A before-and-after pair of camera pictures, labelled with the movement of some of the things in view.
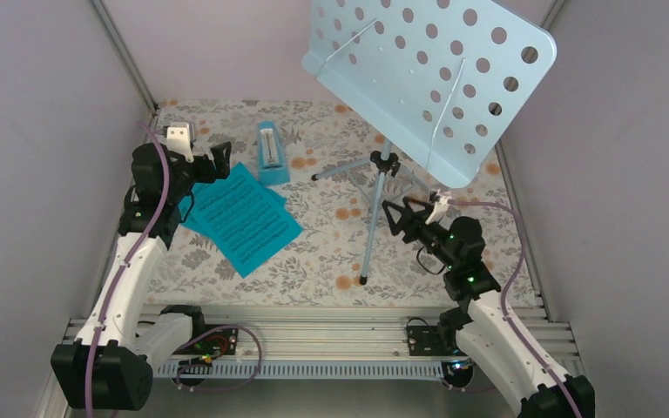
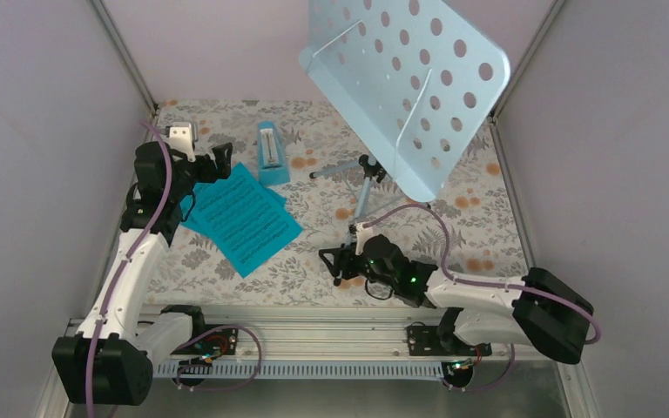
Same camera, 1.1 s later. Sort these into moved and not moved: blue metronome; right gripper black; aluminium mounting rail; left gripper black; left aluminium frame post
Moved: right gripper black
Not moved: aluminium mounting rail; blue metronome; left aluminium frame post; left gripper black
